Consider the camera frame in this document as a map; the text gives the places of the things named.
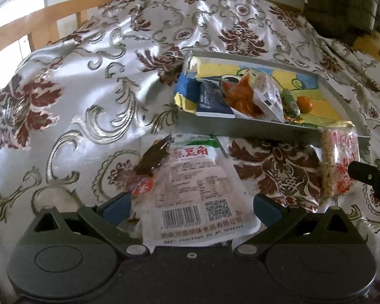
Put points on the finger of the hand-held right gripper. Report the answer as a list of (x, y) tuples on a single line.
[(362, 171)]

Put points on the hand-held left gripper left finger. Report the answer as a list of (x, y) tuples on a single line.
[(115, 210)]

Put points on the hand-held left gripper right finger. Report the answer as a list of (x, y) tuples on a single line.
[(267, 210)]

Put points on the rice cracker packet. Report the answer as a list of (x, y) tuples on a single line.
[(338, 164)]

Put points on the clear packet with brown snack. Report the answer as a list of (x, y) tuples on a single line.
[(152, 161)]

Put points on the white printed snack packet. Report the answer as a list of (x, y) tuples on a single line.
[(196, 190)]

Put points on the grey tray with cartoon lining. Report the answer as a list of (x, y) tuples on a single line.
[(272, 134)]

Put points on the mandarin orange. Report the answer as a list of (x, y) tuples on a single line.
[(304, 104)]

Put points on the green stick packet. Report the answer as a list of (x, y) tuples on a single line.
[(290, 103)]

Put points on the orange snack bag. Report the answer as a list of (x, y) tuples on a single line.
[(243, 98)]

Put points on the gold wrapped candy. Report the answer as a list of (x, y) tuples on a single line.
[(304, 121)]

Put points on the floral satin blanket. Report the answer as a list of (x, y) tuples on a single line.
[(82, 101)]

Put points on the dark blue snack packet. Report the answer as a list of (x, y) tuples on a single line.
[(213, 101)]

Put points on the blue foil snack packet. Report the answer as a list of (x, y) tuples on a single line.
[(185, 93)]

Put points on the olive puffer jacket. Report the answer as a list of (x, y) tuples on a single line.
[(342, 3)]

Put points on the wooden bed rail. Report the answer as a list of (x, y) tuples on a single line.
[(15, 3)]

